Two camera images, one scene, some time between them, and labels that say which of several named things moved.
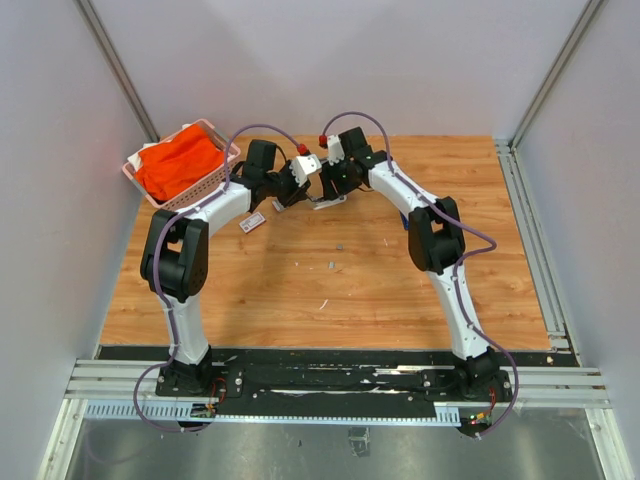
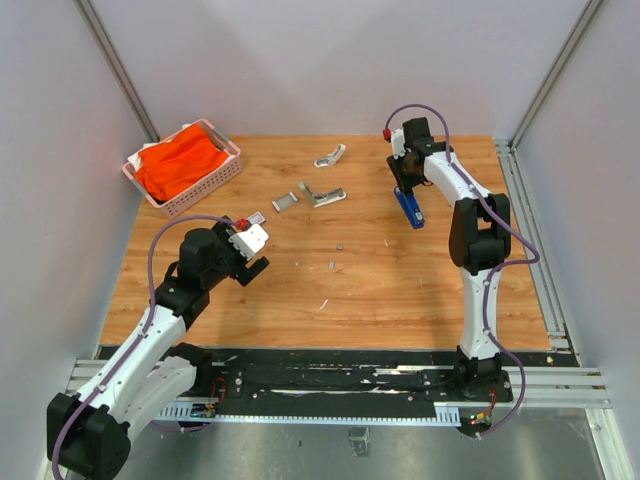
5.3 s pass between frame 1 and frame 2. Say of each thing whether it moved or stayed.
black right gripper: moved
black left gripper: moved
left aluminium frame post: stayed
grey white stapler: stayed
